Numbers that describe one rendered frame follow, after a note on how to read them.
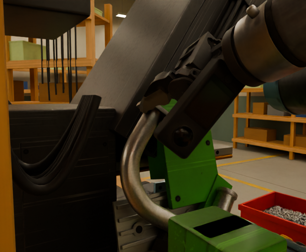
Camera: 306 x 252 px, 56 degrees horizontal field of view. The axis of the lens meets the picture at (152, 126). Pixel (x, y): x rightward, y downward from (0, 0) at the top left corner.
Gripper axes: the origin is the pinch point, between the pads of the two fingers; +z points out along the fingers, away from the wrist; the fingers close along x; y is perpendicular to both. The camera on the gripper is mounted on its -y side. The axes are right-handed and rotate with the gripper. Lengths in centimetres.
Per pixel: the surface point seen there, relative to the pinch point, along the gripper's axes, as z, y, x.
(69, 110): 7.8, -4.0, 10.7
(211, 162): 3.0, 2.4, -15.6
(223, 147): 14.4, 15.5, -25.4
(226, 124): 511, 456, -366
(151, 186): 56, 12, -31
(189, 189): 3.5, -4.6, -13.7
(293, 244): 2.7, -1.1, -41.3
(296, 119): 275, 374, -348
